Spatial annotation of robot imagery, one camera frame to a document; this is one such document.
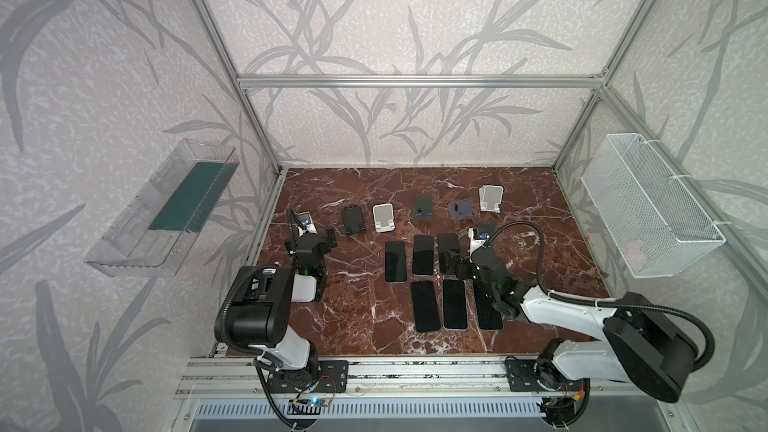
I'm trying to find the silver phone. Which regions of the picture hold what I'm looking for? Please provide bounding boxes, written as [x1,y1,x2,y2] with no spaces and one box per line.
[442,279,468,330]

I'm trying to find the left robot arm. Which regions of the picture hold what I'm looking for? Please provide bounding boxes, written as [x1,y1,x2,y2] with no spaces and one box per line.
[214,228,337,382]

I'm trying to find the black folding phone stand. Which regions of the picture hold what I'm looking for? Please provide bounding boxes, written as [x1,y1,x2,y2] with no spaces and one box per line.
[341,205,366,237]

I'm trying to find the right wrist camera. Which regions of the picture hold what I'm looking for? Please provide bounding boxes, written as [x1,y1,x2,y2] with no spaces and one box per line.
[468,228,494,255]

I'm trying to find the dark round phone stand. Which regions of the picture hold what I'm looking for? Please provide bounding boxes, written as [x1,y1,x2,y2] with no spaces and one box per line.
[474,222,496,240]

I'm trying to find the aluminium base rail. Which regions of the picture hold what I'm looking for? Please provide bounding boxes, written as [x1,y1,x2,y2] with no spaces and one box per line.
[173,355,679,400]

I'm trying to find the aluminium frame crossbar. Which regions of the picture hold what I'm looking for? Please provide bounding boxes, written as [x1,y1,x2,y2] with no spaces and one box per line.
[237,74,603,89]

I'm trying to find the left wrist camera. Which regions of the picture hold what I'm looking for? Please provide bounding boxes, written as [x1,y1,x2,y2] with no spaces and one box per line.
[296,212,317,236]

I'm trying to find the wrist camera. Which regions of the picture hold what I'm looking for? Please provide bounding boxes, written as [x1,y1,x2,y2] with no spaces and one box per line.
[468,228,494,255]
[296,212,317,236]

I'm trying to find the white stand under purple phone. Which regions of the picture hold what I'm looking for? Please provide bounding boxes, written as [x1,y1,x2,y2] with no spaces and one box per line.
[372,203,396,233]

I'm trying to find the white wire mesh basket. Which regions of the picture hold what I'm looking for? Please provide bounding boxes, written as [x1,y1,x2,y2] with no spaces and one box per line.
[581,133,726,279]

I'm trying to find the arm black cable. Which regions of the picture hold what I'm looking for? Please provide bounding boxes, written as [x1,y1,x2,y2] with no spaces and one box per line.
[482,220,716,373]
[214,207,301,361]

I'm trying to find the white folding phone stand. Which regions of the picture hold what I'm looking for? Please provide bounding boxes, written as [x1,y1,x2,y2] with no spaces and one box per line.
[479,185,504,213]

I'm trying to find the grey round stand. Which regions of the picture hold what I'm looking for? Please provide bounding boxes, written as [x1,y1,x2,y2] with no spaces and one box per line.
[411,195,434,221]

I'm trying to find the teal phone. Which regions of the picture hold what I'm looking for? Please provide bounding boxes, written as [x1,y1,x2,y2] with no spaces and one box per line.
[411,235,435,276]

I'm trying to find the purple phone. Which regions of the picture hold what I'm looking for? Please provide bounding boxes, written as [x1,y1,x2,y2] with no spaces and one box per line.
[384,241,407,283]

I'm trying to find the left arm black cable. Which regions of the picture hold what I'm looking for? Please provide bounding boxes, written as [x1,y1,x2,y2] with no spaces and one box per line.
[214,207,301,361]

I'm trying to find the clear plastic wall bin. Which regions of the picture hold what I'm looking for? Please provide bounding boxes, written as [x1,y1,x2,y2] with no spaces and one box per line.
[84,139,240,278]

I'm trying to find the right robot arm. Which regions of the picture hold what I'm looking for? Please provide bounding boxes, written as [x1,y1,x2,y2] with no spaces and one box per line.
[460,246,714,403]

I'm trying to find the black phone from folding stand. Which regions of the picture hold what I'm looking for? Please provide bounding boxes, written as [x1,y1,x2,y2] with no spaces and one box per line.
[411,281,441,333]

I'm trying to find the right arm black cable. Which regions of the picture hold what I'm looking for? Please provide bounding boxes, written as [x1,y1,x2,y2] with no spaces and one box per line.
[482,220,716,373]

